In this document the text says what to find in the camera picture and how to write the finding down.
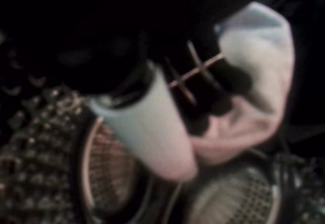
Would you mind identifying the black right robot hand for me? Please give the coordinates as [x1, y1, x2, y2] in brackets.
[0, 0, 254, 182]

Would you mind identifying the light grey garment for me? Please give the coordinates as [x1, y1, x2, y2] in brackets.
[192, 2, 297, 167]

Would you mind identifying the dark grey washing machine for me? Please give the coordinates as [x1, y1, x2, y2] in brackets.
[0, 30, 325, 224]

